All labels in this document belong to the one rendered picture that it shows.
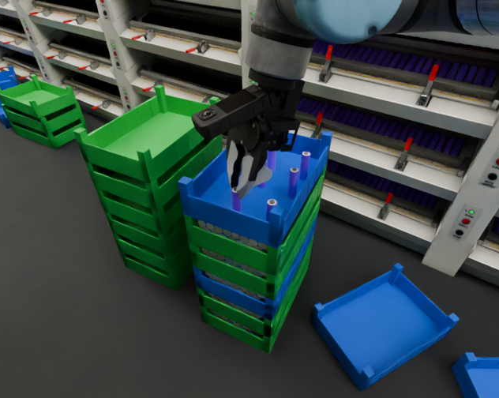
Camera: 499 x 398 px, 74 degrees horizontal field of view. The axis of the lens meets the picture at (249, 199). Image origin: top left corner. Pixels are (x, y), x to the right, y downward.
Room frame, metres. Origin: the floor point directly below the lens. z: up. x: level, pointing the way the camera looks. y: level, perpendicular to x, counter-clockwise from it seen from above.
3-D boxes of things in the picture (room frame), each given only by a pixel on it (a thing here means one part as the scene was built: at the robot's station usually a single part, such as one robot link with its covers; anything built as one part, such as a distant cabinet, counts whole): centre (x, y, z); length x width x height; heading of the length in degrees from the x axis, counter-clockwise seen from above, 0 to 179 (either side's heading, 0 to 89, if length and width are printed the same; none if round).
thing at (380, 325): (0.45, -0.35, 0.04); 0.30 x 0.20 x 0.08; 118
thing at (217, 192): (0.56, -0.03, 0.44); 0.30 x 0.20 x 0.08; 153
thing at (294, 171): (0.53, -0.09, 0.44); 0.02 x 0.02 x 0.06
